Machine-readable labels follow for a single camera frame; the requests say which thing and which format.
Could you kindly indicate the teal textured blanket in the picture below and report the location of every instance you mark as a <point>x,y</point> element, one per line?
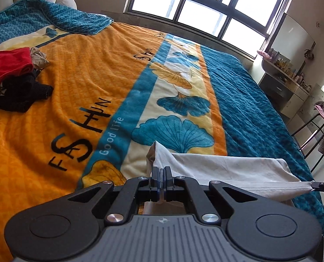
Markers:
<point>69,16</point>

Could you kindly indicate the pink garment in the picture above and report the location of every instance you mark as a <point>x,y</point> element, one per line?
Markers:
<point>322,112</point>

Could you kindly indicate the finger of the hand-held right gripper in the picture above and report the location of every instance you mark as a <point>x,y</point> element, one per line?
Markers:
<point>316,185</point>

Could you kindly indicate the black garment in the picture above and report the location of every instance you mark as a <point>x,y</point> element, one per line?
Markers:
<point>20,92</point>

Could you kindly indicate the beige garment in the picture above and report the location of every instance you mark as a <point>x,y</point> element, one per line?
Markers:
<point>39,58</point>

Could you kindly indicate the row of cosmetic bottles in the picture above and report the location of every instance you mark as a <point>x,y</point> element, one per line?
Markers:
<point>287,65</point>

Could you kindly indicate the white dressing table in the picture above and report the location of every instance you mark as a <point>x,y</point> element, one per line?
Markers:
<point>282,92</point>

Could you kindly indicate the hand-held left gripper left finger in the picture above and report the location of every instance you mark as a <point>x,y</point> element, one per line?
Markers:
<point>158,182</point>

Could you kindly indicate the pink cloth item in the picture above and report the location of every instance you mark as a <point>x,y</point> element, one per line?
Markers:
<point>263,54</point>

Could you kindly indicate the red garment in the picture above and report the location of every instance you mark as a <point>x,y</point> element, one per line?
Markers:
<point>6,65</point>

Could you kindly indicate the dressing table mirror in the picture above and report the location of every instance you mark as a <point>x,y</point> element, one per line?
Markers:
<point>293,35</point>

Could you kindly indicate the small hanging ornament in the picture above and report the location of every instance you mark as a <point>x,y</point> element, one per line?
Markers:
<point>309,54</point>

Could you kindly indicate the white garment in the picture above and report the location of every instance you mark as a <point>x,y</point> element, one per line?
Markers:
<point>219,169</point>

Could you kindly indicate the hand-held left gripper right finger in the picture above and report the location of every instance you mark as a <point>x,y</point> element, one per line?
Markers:
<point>165,182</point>

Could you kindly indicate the black metal chair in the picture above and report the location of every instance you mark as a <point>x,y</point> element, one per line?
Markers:
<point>306,133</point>

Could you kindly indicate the white pillow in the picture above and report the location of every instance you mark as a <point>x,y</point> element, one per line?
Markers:
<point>65,1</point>

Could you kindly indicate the black framed window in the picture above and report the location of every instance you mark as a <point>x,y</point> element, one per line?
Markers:
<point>205,5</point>

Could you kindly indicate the orange and teal printed blanket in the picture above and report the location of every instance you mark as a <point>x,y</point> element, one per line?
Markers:
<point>55,114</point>

